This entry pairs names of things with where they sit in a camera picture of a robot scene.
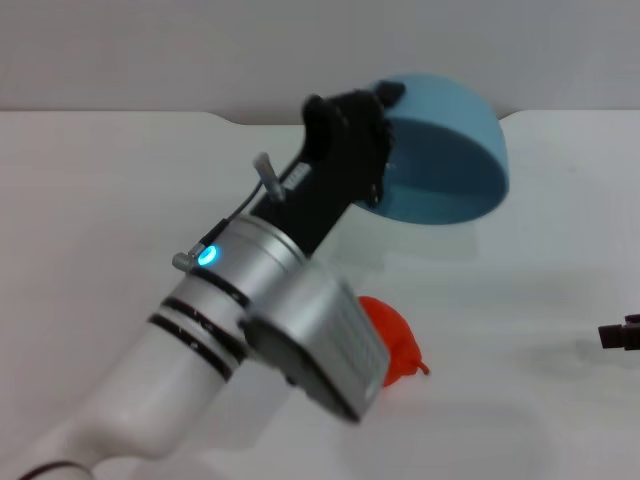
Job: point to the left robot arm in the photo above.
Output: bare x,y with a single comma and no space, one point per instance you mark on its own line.
165,380

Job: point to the left wrist camera housing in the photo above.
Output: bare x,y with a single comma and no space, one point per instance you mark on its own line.
320,330

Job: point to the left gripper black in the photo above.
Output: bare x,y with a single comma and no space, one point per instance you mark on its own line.
340,165

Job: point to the blue bowl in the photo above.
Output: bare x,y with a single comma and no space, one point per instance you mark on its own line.
450,165

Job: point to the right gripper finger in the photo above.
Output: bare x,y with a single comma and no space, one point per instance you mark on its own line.
612,336

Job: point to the orange fruit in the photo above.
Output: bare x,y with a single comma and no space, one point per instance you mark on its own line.
395,330

